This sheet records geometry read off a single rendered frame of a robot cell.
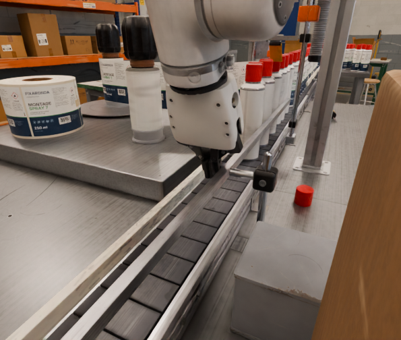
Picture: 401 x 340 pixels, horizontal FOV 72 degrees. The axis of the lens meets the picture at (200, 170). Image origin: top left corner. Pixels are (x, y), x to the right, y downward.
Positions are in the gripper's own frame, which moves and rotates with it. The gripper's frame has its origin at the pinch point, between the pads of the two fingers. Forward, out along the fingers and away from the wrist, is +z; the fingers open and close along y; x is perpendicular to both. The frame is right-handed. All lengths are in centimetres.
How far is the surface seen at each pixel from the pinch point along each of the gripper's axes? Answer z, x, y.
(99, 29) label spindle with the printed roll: -6, -47, 60
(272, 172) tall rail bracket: -3.8, 2.9, -10.5
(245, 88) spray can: -3.0, -20.1, 0.3
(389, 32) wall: 237, -742, -109
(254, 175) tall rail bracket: -3.6, 3.8, -8.3
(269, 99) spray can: 4.5, -29.1, -2.5
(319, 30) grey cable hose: -4.4, -48.4, -10.1
